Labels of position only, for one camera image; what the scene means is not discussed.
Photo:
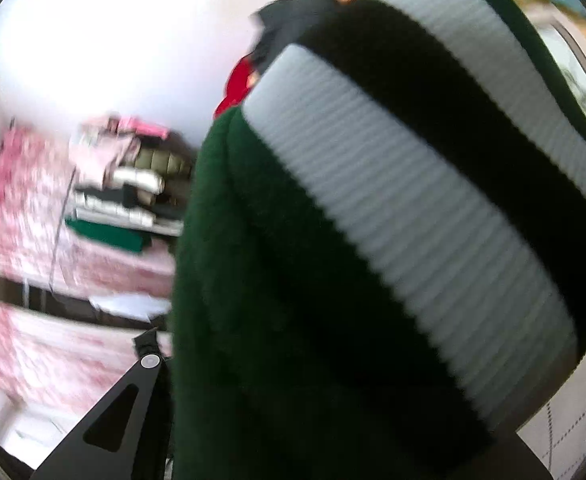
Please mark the pink floral cover cloth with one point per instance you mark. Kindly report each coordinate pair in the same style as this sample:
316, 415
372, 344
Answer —
28, 240

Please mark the black garment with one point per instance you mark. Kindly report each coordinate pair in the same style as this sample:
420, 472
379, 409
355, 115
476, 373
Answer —
123, 197

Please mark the metal clothes rack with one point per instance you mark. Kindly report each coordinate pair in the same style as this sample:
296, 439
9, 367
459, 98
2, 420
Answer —
68, 240

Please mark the red floral blanket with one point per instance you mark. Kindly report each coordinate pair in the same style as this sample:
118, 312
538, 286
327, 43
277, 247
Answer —
235, 87

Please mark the green cream hooded varsity jacket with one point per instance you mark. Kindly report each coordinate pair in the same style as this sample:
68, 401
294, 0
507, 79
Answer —
283, 270

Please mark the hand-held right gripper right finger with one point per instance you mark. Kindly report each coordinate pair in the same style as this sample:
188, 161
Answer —
518, 460

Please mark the olive puffer jacket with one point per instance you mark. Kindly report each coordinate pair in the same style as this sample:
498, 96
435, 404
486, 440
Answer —
165, 162

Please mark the pink jacket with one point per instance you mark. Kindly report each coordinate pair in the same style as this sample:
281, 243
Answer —
103, 157

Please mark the white puffer jacket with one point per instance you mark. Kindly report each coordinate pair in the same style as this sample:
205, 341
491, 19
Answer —
138, 180

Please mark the pink hanger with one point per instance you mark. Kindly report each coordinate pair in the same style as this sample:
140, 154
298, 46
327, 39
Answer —
140, 127

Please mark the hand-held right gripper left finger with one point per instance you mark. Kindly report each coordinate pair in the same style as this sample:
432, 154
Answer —
118, 420

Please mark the white diamond-pattern cloth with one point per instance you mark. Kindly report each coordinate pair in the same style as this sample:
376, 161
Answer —
568, 410

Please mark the green garment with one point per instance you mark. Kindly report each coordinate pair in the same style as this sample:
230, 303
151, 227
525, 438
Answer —
110, 232

